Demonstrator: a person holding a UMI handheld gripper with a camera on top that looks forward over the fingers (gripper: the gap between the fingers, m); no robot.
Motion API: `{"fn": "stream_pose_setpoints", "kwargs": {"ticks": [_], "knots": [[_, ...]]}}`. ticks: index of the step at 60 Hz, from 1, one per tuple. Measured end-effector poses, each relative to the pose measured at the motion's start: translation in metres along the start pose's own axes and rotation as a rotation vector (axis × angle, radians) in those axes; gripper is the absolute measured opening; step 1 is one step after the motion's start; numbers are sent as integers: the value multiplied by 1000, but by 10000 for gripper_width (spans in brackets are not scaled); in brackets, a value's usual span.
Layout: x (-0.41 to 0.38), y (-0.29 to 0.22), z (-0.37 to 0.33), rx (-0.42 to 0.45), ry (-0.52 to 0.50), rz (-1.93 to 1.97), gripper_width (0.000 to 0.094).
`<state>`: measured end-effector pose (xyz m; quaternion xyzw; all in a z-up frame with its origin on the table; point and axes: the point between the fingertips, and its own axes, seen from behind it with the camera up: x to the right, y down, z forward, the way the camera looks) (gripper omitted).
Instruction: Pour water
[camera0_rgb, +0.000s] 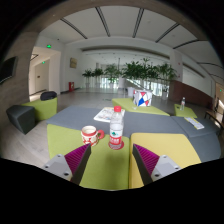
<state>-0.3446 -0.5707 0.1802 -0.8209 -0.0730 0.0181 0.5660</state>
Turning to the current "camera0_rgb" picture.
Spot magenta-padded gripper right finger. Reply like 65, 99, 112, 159
131, 143, 183, 186

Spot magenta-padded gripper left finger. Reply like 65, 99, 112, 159
41, 143, 93, 186

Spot clear water bottle red cap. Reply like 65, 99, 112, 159
108, 105, 125, 150

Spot red mug white flowers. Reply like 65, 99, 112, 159
80, 125, 106, 148

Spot flat round red coaster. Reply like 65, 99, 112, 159
107, 139, 126, 151

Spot folded white booklet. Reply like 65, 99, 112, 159
183, 116, 205, 131

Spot small green upholstered block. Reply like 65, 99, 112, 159
173, 103, 199, 119

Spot large green upholstered block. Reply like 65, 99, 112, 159
111, 96, 171, 117

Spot green cube ottoman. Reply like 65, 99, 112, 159
22, 96, 59, 122

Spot dark grey cube ottoman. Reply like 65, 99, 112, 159
5, 104, 37, 136

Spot small clear bottle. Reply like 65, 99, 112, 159
179, 96, 187, 112

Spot printed magazine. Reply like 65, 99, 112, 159
92, 106, 126, 124

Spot black bag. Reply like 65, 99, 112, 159
39, 90, 59, 102

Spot white red blue geometric box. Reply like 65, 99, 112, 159
132, 88, 154, 108

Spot row of potted green plants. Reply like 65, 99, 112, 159
81, 57, 180, 98

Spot brown wall plaque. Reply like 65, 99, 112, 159
68, 57, 79, 70

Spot black wall screen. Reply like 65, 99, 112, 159
0, 55, 19, 86

